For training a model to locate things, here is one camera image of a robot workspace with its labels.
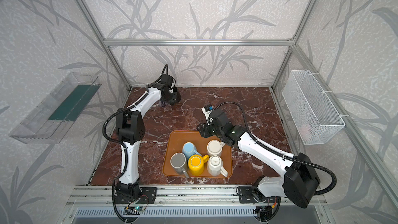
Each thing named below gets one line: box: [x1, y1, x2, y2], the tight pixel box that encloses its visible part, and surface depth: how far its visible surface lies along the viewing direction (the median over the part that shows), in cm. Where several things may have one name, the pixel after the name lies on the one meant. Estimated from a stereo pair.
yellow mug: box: [187, 154, 209, 176], surface depth 77 cm
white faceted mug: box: [207, 155, 229, 178], surface depth 76 cm
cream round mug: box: [206, 139, 226, 157], surface depth 84 cm
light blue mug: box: [182, 141, 203, 160], surface depth 80 cm
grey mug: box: [169, 152, 190, 178], surface depth 75 cm
